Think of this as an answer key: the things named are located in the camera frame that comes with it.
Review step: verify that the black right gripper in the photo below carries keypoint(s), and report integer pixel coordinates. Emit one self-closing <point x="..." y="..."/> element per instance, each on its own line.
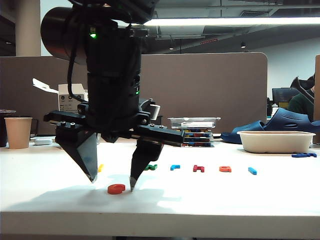
<point x="112" y="105"/>

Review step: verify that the orange letter c magnet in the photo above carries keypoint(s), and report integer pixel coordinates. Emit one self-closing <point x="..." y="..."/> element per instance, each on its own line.
<point x="112" y="190"/>

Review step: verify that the yellow letter j magnet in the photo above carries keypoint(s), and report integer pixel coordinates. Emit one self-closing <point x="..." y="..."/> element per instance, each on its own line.
<point x="100" y="168"/>

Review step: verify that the green letter w magnet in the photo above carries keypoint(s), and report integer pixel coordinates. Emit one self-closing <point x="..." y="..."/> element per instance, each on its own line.
<point x="153" y="167"/>

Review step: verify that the blue letter r magnet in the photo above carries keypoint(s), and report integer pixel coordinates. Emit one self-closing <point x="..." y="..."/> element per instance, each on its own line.
<point x="173" y="168"/>

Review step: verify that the red letter h magnet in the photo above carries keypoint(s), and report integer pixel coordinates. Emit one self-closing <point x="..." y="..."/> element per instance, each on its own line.
<point x="195" y="169"/>

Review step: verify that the letter magnet tray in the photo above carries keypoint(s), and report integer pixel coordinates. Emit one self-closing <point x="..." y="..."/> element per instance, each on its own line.
<point x="198" y="135"/>
<point x="197" y="130"/>
<point x="197" y="144"/>
<point x="198" y="140"/>

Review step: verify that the orange letter a magnet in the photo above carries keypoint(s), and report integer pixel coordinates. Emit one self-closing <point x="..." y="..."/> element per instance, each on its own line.
<point x="223" y="169"/>

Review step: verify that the blue letter l magnet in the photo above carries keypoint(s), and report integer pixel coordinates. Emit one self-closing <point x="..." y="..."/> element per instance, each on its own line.
<point x="252" y="171"/>

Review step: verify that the dark blue letter magnet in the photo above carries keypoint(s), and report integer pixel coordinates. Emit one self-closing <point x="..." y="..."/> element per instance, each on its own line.
<point x="299" y="155"/>

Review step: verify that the white earbud case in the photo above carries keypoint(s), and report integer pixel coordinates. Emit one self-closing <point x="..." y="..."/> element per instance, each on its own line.
<point x="43" y="141"/>

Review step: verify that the white grey mask box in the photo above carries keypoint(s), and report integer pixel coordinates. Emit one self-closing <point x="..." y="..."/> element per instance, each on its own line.
<point x="63" y="90"/>

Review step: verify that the clear plastic case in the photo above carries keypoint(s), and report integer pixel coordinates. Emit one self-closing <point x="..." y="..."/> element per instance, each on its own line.
<point x="197" y="123"/>

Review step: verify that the brown paper cup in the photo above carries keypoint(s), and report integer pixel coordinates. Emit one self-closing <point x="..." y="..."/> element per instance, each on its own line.
<point x="18" y="135"/>

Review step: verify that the brown desk partition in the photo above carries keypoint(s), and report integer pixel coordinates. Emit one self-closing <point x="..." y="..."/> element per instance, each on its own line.
<point x="200" y="87"/>

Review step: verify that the dark lidded cup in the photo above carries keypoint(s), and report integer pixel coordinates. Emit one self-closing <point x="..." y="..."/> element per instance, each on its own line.
<point x="3" y="125"/>

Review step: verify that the navy blue slipper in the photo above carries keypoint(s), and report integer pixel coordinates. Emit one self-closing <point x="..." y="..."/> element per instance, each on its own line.
<point x="287" y="120"/>
<point x="250" y="125"/>

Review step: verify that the beige pulp bowl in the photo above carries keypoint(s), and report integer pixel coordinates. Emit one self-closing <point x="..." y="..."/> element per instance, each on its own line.
<point x="275" y="145"/>

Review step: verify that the computer monitor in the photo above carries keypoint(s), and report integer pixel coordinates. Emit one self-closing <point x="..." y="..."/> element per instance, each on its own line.
<point x="282" y="95"/>

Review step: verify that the ceiling light strip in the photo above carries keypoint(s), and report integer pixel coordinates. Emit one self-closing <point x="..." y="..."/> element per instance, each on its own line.
<point x="237" y="21"/>

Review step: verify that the person in green shirt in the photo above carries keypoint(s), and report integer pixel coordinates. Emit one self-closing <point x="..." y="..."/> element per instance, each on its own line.
<point x="300" y="106"/>

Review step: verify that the brown board panel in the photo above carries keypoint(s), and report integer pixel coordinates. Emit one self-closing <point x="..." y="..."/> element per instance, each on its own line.
<point x="317" y="100"/>

